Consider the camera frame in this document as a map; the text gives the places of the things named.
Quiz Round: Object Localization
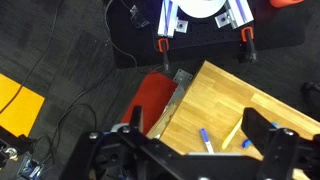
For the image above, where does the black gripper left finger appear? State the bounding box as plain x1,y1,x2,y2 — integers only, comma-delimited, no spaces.
130,106,143,132

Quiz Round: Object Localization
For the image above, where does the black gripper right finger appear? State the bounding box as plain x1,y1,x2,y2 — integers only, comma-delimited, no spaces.
241,108,277,155

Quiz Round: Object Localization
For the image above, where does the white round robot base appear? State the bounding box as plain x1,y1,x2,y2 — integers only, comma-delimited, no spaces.
172,0,226,18

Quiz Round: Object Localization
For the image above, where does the yellow marker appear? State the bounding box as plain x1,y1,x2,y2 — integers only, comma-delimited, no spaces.
221,117,243,150

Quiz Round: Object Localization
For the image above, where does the blue capped white marker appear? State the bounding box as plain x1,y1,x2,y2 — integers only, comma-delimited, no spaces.
200,128,214,154

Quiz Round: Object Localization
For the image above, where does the red plastic bin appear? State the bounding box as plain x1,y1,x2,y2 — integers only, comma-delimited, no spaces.
121,74,178,134

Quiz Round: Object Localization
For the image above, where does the left orange clamp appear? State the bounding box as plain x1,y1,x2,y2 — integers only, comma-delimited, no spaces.
157,37,172,72

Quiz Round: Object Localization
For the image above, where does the orange clamp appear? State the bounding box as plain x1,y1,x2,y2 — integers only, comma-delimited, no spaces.
241,26,257,63
157,37,172,72

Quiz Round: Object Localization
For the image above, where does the right orange clamp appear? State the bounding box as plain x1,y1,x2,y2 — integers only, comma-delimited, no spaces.
241,26,257,63

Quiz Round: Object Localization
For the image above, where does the left aluminium extrusion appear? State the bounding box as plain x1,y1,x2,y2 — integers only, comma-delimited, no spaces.
157,0,178,38

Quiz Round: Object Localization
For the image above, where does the aluminium extrusion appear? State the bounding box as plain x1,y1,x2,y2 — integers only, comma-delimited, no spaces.
225,0,254,29
157,0,178,38

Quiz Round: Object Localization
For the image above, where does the yellow floor mat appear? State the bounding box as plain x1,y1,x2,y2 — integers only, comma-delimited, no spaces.
0,74,45,136

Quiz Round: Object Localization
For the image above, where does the right aluminium extrusion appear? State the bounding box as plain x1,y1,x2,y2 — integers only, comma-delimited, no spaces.
225,0,254,29

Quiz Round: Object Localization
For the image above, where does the black floor cable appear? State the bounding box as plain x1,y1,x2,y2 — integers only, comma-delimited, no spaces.
46,102,98,168

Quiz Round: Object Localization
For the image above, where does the grey metal bracket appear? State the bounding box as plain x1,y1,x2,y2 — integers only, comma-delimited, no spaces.
173,69,193,89

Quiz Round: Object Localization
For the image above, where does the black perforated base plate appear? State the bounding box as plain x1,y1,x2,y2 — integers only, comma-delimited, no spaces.
103,0,307,68

